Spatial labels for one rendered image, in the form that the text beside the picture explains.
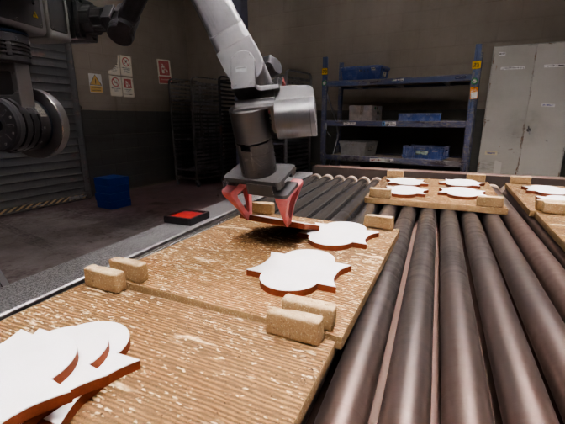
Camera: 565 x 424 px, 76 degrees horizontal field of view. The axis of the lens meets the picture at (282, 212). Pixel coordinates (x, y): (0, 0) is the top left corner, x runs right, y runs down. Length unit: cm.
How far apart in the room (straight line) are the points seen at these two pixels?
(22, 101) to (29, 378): 96
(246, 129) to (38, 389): 38
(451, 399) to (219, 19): 55
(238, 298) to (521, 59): 461
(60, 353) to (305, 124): 38
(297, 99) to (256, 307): 29
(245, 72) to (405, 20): 516
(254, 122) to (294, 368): 33
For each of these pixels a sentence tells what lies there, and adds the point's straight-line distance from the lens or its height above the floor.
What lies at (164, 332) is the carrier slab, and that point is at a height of 94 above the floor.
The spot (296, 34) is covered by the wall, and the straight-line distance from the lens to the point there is 620.
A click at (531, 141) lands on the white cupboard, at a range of 487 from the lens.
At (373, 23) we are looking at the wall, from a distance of 576.
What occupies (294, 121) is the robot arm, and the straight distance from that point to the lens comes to 52.
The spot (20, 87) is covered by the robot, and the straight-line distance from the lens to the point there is 123.
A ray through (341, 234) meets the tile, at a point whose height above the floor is 95.
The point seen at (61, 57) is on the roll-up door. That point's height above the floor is 190.
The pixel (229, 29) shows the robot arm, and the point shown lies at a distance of 59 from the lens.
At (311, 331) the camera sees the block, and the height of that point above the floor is 95.
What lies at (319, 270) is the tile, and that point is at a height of 95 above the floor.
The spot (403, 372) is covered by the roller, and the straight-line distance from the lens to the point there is 39.
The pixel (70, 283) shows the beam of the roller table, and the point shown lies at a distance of 64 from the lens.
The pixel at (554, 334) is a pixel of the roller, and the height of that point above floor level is 92.
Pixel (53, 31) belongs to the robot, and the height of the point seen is 139.
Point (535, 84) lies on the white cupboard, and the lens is 487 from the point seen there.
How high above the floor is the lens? 115
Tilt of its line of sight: 15 degrees down
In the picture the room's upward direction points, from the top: straight up
